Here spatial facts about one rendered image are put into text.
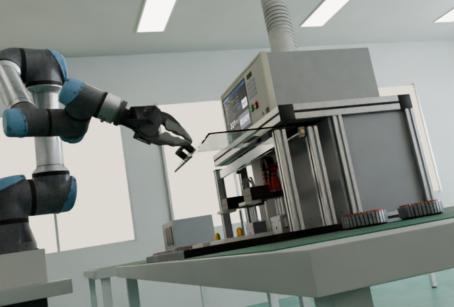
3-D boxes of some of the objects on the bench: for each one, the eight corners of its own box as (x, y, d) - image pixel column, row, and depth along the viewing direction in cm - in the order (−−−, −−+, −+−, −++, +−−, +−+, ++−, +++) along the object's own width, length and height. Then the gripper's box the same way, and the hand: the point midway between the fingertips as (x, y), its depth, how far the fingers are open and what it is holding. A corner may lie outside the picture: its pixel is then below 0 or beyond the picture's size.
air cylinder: (282, 233, 154) (278, 214, 155) (273, 234, 161) (269, 217, 162) (297, 230, 155) (294, 212, 157) (288, 232, 162) (284, 214, 163)
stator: (452, 211, 129) (448, 197, 129) (407, 219, 128) (404, 204, 129) (435, 214, 140) (432, 200, 140) (394, 221, 139) (391, 207, 140)
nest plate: (224, 243, 144) (223, 239, 144) (210, 245, 158) (209, 241, 158) (273, 234, 149) (272, 230, 149) (255, 238, 163) (255, 234, 163)
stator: (342, 230, 135) (340, 216, 135) (386, 222, 133) (383, 208, 134) (344, 230, 124) (340, 215, 125) (391, 222, 122) (388, 207, 123)
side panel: (357, 228, 141) (332, 115, 148) (351, 229, 144) (327, 118, 150) (439, 214, 150) (413, 107, 156) (432, 214, 153) (407, 110, 159)
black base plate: (184, 259, 128) (183, 249, 128) (146, 263, 187) (146, 257, 187) (349, 229, 143) (348, 221, 143) (266, 242, 202) (265, 236, 202)
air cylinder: (255, 238, 176) (251, 222, 177) (247, 239, 183) (244, 224, 184) (268, 235, 178) (265, 220, 179) (261, 237, 185) (257, 222, 186)
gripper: (122, 103, 144) (192, 134, 148) (109, 132, 141) (181, 162, 145) (125, 93, 136) (199, 126, 140) (112, 123, 133) (188, 155, 137)
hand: (188, 140), depth 139 cm, fingers closed
